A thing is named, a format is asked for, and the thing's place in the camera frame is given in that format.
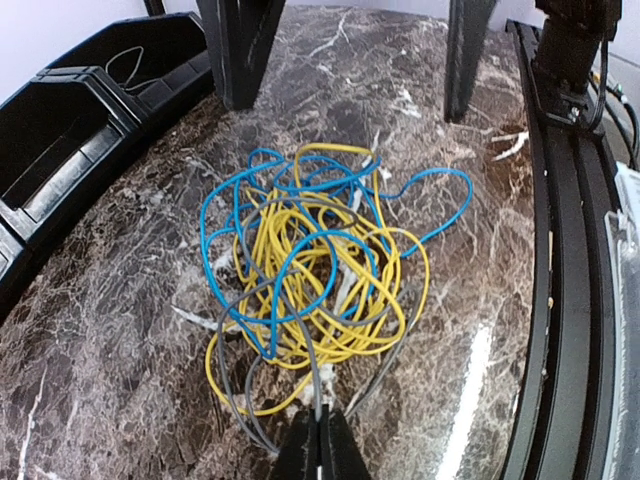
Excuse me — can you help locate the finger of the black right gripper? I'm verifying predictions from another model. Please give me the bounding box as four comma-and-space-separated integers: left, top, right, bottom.
443, 0, 495, 123
196, 0, 285, 111

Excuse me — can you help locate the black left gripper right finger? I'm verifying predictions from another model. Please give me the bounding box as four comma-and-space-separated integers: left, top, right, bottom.
319, 404, 371, 480

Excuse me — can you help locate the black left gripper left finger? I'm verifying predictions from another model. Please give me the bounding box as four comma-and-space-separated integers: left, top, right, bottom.
269, 409, 319, 480

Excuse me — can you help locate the grey cable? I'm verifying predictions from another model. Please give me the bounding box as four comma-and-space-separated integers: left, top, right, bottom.
104, 45, 151, 94
217, 197, 424, 456

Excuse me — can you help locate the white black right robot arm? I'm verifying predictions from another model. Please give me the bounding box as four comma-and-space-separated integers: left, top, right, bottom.
197, 1, 622, 124

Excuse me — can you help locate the black right storage bin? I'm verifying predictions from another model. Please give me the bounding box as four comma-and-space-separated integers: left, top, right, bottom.
37, 12, 213, 137

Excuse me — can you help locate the black storage bin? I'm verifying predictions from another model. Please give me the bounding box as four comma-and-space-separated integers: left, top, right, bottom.
37, 12, 213, 137
1, 74, 135, 312

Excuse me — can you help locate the black middle storage bin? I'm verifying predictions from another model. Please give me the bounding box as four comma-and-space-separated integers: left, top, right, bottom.
1, 74, 135, 312

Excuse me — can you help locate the yellow cable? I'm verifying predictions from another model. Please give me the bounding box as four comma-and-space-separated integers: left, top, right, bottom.
204, 143, 431, 419

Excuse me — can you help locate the black front table rail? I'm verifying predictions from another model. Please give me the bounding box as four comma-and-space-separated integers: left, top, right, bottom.
502, 21, 619, 479

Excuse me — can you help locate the white slotted cable duct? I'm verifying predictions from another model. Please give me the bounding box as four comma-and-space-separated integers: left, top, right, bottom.
603, 162, 639, 479

